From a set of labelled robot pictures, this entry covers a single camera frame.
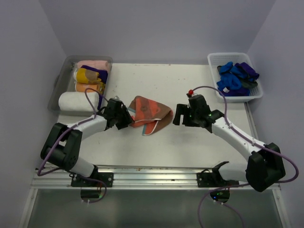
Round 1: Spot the orange rolled towel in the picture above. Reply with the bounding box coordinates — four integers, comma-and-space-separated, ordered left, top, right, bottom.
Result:
75, 82, 105, 93

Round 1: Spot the aluminium mounting rail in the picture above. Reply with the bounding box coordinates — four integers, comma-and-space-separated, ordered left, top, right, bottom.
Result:
30, 154, 282, 190

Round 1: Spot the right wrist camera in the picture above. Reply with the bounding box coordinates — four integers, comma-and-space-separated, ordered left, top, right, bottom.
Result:
186, 90, 198, 98

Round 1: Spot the purple towel in basket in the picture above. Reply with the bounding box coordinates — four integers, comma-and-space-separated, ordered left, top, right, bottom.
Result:
235, 62, 259, 82

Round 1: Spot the blue towel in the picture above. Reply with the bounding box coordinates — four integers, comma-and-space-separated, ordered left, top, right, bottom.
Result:
217, 74, 250, 97
218, 62, 242, 76

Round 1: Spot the purple rolled towel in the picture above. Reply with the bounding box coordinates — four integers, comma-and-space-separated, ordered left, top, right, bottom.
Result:
82, 65, 108, 83

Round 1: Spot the white rolled towel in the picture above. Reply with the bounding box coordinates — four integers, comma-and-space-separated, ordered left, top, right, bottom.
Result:
58, 92, 101, 112

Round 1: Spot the grey plastic tray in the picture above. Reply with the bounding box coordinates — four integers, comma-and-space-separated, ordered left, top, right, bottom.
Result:
47, 55, 113, 116

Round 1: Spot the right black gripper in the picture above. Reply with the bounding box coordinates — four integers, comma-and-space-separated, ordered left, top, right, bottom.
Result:
172, 104, 199, 127

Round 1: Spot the yellow bear towel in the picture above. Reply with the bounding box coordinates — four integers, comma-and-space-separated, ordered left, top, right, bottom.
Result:
73, 68, 101, 85

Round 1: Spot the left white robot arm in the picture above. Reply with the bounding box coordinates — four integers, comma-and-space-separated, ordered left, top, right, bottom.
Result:
40, 98, 133, 188

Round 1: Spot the brown orange towel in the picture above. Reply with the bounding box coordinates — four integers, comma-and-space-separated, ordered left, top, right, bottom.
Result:
128, 95, 173, 136

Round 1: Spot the dark green towel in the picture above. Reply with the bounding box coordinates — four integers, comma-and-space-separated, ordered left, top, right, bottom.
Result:
240, 78, 258, 89

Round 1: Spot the pink rolled towel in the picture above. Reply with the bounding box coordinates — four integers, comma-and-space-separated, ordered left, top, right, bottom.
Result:
76, 60, 111, 72

